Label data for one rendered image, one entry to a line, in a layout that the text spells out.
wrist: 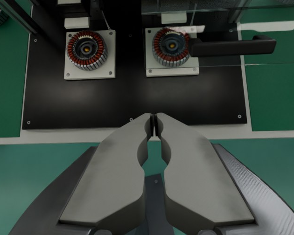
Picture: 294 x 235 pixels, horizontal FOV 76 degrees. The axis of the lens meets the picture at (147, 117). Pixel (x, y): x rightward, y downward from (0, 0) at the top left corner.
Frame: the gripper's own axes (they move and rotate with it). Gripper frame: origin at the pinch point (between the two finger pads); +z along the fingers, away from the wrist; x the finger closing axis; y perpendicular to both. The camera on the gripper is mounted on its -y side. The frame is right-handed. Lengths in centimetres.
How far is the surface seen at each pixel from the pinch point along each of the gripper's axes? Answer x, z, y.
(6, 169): -104, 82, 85
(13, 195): -98, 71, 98
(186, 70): 9.3, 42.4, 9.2
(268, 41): 14.8, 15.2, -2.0
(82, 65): -19.8, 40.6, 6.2
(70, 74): -24.7, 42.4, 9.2
